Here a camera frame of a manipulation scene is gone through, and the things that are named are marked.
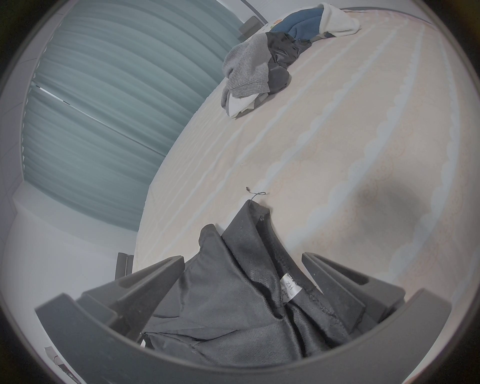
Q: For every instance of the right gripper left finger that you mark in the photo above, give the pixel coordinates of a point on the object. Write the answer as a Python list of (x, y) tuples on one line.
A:
[(146, 292)]

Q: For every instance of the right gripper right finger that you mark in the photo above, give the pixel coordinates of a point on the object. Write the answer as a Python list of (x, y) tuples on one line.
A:
[(348, 292)]

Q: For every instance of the black garment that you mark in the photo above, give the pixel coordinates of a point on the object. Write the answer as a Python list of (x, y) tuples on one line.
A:
[(240, 300)]

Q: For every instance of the bed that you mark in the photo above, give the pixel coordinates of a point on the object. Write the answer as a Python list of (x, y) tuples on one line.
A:
[(337, 131)]

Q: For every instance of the pile of clothes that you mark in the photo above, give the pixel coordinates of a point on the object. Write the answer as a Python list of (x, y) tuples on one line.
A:
[(255, 67)]

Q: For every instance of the black chest of drawers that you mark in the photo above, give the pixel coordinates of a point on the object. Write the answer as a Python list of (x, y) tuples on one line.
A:
[(123, 266)]

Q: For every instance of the blue-green curtain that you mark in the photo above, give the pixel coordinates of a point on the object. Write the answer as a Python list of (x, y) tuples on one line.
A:
[(150, 56), (82, 161)]

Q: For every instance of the white printed pillow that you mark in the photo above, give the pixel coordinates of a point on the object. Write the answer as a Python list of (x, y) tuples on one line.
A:
[(272, 23)]

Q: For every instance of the grey bedside table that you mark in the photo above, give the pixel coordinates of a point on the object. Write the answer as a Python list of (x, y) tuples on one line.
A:
[(249, 27)]

